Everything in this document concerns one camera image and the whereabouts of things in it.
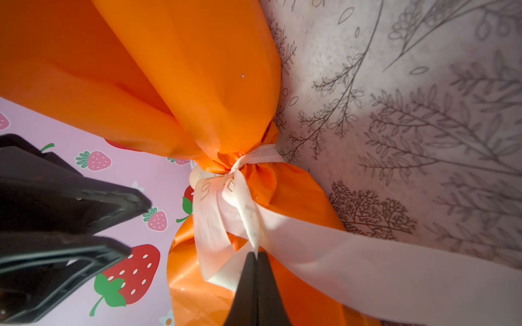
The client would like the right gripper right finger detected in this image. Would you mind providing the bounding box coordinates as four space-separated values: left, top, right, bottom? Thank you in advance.
256 252 292 326

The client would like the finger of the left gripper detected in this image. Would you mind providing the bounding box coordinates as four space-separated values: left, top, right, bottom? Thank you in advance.
1 134 152 234
1 232 131 324

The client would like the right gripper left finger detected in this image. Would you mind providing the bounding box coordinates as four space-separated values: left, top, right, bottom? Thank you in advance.
224 253 258 326

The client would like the white ribbon strip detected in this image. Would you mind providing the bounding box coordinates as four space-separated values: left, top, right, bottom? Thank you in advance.
190 145 521 325

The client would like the orange wrapping paper sheet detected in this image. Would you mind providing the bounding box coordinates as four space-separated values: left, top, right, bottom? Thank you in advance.
1 1 381 325

